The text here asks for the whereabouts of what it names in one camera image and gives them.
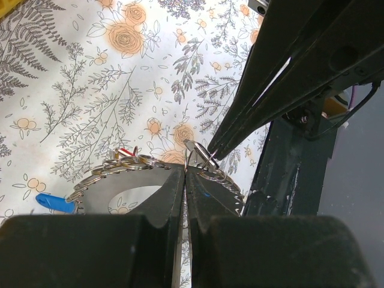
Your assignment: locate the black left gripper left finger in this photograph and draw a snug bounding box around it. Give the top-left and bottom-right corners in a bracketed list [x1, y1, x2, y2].
[1, 171, 185, 287]

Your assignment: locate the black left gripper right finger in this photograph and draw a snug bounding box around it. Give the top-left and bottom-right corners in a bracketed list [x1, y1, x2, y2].
[186, 172, 375, 287]

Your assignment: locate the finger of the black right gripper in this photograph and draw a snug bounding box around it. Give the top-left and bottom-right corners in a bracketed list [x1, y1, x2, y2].
[214, 17, 383, 160]
[208, 1, 351, 150]

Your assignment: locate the large silver keyring with chain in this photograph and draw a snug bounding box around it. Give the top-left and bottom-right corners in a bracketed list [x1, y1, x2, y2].
[65, 149, 244, 215]

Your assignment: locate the key with blue tag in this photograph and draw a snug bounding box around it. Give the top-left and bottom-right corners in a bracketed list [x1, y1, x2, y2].
[35, 193, 76, 214]

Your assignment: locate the key with black tag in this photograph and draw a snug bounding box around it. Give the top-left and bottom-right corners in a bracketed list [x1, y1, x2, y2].
[184, 139, 219, 172]

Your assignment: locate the key with red tag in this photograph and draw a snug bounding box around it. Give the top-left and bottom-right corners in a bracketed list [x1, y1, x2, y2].
[115, 148, 136, 157]

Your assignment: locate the floral table mat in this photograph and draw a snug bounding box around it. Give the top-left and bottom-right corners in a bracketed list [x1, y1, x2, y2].
[1, 1, 263, 221]

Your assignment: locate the yellow plastic shopping basket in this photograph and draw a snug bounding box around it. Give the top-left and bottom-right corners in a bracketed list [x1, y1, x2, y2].
[0, 0, 22, 18]

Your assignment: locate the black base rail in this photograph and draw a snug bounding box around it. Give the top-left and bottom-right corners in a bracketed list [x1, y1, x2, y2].
[243, 118, 337, 216]

